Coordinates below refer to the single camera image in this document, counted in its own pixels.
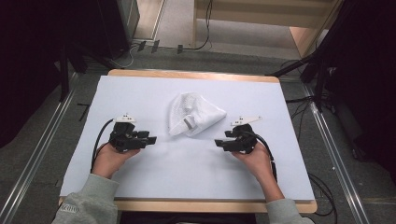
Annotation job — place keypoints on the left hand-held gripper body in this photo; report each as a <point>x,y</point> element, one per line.
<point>124,138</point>

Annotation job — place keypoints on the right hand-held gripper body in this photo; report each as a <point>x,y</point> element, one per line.
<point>246,140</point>

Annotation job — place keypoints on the white mesh laundry bag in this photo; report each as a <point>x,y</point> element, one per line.
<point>194,113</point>

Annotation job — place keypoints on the person's right hand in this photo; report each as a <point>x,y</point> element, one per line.
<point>257,163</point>

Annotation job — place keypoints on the person's left hand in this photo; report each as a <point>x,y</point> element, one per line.
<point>109,160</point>

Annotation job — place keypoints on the pale table mat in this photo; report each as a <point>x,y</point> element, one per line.
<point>124,96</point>

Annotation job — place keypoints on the wooden table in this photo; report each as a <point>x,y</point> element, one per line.
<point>186,74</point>

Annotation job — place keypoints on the black metal stand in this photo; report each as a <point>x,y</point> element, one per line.
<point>64,74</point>

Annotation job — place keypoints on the black tripod stand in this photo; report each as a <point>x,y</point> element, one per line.
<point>319,81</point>

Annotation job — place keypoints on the grey cabinet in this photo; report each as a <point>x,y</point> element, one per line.
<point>129,15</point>

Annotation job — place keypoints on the black curtain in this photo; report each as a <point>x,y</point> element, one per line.
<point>367,62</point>
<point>34,46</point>

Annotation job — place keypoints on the aluminium floor rail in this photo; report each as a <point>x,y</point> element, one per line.
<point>337,155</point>
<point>37,146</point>

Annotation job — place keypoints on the light wooden frame furniture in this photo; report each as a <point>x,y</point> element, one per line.
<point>249,12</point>

